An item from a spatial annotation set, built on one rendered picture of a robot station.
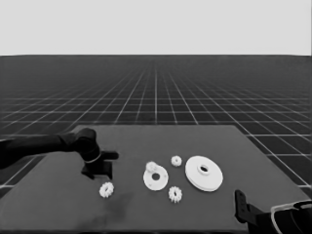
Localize small white toothed gear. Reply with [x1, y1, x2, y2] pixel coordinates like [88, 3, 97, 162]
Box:
[98, 181, 115, 199]
[168, 185, 183, 204]
[145, 161, 158, 174]
[171, 155, 183, 168]

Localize large thick white disc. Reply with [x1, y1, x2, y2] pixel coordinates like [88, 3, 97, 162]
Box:
[184, 155, 224, 193]

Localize round white carrier with pins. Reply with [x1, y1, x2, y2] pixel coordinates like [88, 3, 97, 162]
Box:
[142, 162, 170, 192]

